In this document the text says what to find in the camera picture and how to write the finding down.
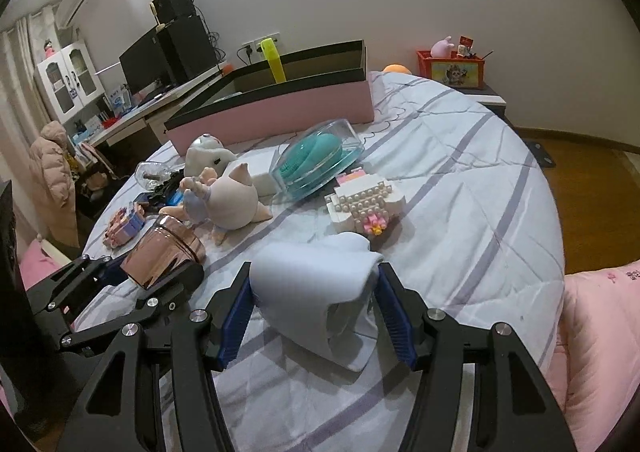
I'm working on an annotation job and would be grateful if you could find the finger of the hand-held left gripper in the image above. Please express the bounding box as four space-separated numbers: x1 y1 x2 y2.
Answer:
27 256 124 313
57 264 206 353

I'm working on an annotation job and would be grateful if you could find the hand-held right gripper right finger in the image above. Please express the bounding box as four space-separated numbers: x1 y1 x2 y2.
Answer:
375 262 568 452

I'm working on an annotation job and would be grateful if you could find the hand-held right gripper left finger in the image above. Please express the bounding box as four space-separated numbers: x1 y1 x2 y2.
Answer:
54 261 253 452

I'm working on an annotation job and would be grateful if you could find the rose gold cup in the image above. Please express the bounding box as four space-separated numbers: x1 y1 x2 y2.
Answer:
121 214 207 290

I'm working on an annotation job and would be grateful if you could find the black small toy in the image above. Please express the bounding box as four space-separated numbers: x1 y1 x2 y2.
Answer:
145 172 188 207

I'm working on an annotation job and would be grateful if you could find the pig doll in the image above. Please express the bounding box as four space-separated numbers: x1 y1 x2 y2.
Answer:
179 163 273 247

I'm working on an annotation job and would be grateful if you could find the white bunny figurine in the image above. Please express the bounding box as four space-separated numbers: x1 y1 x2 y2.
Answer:
185 134 238 180

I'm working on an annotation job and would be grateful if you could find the pink storage box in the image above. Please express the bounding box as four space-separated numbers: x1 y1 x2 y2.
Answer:
164 39 375 155

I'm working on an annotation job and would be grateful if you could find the pink brick toy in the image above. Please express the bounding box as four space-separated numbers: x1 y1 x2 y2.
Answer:
103 202 147 247

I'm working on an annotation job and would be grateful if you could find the pink padded jacket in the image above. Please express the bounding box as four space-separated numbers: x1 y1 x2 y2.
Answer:
29 121 81 247

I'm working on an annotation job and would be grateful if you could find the white brick toy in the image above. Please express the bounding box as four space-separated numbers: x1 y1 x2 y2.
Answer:
325 168 405 237

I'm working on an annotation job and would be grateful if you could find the white rectangular box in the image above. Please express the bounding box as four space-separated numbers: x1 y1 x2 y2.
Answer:
248 159 281 197

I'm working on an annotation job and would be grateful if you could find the striped white quilt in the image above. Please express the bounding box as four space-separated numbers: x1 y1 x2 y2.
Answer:
80 70 566 452

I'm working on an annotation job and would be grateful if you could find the white desk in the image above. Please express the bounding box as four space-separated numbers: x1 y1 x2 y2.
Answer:
75 64 226 157

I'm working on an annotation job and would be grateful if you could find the clear case with teal brush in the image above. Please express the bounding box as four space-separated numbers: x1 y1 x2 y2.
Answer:
270 118 364 203

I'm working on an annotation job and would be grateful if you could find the white glass-door cabinet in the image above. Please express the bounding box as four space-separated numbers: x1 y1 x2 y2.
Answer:
34 42 106 125

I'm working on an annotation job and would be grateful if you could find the beige curtain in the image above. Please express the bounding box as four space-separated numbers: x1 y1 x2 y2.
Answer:
0 12 43 183

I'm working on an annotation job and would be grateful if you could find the pink blanket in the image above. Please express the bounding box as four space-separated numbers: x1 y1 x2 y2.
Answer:
555 259 640 433

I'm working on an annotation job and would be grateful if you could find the black computer monitor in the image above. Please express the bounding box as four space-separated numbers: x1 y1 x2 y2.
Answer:
118 26 173 97

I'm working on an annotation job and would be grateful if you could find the black floor scale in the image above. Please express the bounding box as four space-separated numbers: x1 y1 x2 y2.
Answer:
530 142 556 167

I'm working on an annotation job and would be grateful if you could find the black-topped white nightstand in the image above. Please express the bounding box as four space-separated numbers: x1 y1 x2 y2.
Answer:
470 82 508 120

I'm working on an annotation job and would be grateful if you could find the black computer tower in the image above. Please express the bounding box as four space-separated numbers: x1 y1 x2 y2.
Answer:
157 14 221 85

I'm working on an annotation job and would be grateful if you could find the red plastic crate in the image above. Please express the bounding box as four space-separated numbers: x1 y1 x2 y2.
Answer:
416 50 487 90

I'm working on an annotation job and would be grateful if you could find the yellow-green plastic item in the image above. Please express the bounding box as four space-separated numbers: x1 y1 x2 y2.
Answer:
262 38 287 84

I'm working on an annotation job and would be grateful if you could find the black speaker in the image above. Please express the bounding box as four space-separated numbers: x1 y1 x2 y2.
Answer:
149 0 196 22

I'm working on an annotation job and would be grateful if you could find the white wall socket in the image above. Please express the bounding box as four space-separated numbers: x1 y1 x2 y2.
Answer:
241 34 281 55

